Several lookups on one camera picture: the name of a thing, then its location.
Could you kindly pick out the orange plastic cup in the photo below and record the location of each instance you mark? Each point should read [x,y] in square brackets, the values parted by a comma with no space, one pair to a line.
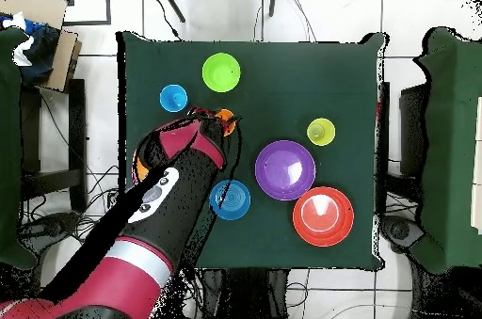
[228,127]

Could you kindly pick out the purple plastic bowl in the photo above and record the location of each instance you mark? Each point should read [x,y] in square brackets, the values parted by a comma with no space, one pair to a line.
[285,170]

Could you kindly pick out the small green plastic bowl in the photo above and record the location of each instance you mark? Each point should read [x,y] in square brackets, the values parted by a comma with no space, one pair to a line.
[221,72]

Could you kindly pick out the blue and white clothes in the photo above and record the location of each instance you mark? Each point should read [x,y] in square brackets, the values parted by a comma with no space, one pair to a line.
[37,55]

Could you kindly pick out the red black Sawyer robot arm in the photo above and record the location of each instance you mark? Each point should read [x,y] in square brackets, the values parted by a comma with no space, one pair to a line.
[180,191]

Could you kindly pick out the black wooden stool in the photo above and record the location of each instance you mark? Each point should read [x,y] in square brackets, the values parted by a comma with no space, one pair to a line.
[77,127]

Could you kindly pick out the green cloth covered table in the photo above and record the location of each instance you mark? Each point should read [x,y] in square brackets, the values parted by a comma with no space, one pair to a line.
[452,146]
[9,146]

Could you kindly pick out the large orange plastic bowl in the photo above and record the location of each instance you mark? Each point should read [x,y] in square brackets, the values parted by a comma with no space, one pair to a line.
[141,170]

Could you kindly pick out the blue plastic cup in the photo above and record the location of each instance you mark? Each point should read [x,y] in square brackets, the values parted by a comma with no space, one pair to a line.
[173,98]

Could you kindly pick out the black metal frame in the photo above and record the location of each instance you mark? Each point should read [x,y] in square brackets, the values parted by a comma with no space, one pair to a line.
[108,3]

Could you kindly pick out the dark green table cloth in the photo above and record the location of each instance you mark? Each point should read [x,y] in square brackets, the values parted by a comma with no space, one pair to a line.
[339,89]

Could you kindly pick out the brown cardboard box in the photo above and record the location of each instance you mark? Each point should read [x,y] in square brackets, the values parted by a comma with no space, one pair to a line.
[37,6]

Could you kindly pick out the red plastic bowl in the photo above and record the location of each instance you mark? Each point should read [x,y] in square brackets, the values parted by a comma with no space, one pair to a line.
[323,216]

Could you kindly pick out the small blue plastic bowl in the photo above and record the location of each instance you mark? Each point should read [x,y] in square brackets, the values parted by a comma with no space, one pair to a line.
[235,200]

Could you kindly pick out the pale yellow-green plastic cup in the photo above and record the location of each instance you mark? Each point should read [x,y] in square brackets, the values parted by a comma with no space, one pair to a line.
[321,131]

